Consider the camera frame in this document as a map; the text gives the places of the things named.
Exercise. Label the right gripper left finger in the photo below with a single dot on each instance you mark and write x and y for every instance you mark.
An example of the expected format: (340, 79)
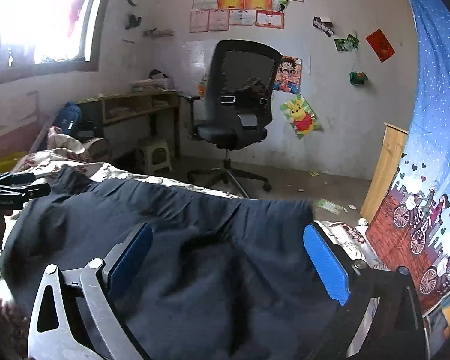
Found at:
(56, 328)

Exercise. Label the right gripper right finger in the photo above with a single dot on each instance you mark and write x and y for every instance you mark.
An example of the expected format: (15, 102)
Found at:
(397, 329)

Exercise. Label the navy blue padded jacket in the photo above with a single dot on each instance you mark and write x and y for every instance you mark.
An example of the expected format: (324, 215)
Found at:
(225, 278)

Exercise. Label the yellow green plastic item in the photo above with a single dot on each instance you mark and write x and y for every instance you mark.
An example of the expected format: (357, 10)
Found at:
(8, 163)

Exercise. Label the floral white red bedspread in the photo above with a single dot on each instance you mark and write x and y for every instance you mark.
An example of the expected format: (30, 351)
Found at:
(13, 324)

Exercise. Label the blue cartoon print curtain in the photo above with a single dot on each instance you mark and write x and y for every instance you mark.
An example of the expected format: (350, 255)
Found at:
(411, 227)

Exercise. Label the blue suitcase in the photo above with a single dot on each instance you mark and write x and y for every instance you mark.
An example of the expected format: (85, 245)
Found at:
(68, 119)

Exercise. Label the wooden desk with shelf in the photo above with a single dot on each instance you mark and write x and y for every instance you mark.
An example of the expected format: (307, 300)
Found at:
(126, 119)

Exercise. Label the pale green plastic stool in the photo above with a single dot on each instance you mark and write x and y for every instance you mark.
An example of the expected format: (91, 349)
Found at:
(155, 155)

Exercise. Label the light wooden cabinet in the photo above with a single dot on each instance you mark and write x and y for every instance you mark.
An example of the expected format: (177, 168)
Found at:
(393, 144)

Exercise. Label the stack of books on desk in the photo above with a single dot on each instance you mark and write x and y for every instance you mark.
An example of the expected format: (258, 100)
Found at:
(155, 80)

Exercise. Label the colourful poster behind chair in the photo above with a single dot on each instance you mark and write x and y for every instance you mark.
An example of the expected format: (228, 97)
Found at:
(201, 88)

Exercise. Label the Winnie the Pooh poster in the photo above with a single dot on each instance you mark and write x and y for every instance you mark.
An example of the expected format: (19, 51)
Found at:
(301, 116)

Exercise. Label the green hanging pouch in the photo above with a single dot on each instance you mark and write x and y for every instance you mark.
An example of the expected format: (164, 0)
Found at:
(358, 78)

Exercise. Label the anime character poster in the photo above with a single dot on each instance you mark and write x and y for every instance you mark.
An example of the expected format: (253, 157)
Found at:
(288, 76)

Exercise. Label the black mesh office chair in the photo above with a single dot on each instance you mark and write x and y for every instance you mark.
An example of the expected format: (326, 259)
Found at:
(236, 107)

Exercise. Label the window with wooden frame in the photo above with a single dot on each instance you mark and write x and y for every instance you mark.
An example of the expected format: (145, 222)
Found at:
(46, 37)

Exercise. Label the black wall hook item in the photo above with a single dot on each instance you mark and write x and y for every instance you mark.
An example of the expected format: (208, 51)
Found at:
(133, 22)

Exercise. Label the small wall shelf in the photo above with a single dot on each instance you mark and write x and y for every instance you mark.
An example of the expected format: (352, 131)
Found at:
(158, 33)

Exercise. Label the red paper on wall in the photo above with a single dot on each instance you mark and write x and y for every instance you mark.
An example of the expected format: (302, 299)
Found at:
(381, 45)

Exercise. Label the green picture on wall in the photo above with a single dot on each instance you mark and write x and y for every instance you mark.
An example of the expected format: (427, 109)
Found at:
(349, 44)

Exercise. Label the certificates on wall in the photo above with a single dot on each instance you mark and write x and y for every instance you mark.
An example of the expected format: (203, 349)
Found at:
(221, 15)

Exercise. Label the photos on wall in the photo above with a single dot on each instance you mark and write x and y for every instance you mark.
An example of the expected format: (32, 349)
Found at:
(324, 24)

